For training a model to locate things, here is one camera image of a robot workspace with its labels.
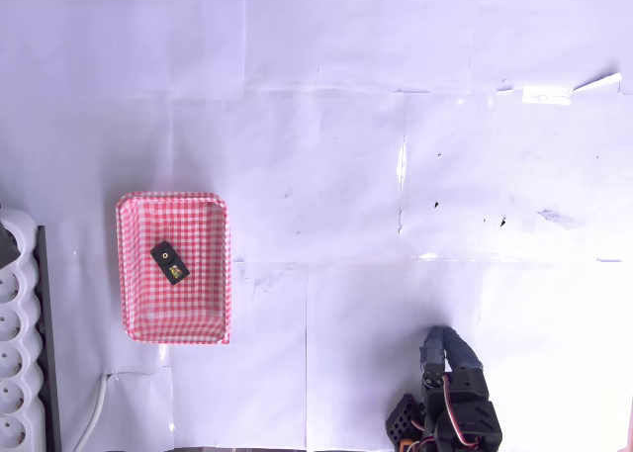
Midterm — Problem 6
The small black servo part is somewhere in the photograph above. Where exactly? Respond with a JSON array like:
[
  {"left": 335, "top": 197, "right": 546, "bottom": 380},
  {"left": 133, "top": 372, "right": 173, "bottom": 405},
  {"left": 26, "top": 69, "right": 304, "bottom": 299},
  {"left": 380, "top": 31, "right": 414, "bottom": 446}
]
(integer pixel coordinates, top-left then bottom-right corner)
[{"left": 149, "top": 240, "right": 192, "bottom": 287}]

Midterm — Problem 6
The pink checkered paper tray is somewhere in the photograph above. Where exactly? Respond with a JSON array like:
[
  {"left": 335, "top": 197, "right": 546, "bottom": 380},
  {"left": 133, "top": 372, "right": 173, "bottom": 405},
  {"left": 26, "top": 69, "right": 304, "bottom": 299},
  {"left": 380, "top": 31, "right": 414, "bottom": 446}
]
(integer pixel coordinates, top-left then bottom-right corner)
[{"left": 115, "top": 190, "right": 233, "bottom": 346}]

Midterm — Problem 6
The clear tape piece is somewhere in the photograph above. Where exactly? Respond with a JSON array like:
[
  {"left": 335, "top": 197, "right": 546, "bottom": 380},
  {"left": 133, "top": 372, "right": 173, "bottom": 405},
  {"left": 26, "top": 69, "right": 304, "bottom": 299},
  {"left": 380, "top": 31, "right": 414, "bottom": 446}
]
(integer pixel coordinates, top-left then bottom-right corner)
[{"left": 521, "top": 85, "right": 574, "bottom": 107}]

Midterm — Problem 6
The white paper strip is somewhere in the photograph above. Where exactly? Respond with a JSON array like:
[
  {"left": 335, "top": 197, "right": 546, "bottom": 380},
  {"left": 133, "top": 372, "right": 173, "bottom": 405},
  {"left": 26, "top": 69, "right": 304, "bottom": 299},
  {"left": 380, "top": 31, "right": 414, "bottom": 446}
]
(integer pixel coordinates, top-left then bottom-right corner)
[{"left": 572, "top": 72, "right": 624, "bottom": 94}]

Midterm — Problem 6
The white power strip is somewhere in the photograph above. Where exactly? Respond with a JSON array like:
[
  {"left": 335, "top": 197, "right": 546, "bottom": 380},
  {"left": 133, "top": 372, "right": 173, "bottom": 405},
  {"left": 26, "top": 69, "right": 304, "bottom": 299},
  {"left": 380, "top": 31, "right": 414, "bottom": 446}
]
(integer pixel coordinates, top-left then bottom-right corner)
[{"left": 0, "top": 206, "right": 45, "bottom": 452}]

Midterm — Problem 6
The white power cable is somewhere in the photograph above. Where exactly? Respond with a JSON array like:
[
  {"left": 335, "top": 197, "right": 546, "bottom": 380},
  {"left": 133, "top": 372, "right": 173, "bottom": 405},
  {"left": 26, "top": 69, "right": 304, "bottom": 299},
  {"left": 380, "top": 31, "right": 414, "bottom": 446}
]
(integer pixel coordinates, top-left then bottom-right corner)
[{"left": 72, "top": 372, "right": 112, "bottom": 452}]

